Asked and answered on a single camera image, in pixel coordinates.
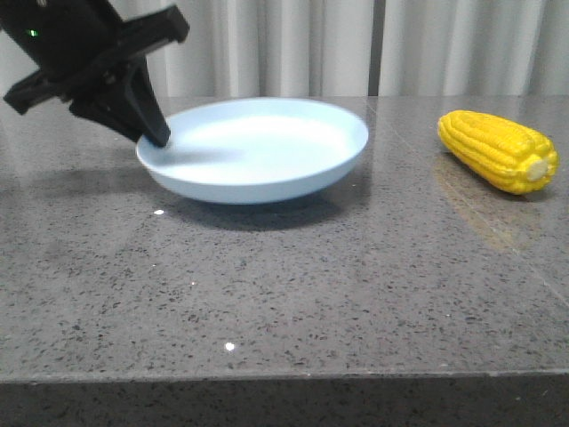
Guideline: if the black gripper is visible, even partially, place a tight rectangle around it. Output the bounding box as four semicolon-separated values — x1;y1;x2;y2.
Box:
1;1;189;147

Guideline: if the light blue round plate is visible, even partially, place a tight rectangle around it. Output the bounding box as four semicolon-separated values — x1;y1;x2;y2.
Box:
136;98;369;205

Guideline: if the yellow plastic corn cob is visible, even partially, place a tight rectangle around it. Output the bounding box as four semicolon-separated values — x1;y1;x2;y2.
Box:
437;110;559;195

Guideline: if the white pleated curtain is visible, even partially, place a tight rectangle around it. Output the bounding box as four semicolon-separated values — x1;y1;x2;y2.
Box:
0;0;569;99

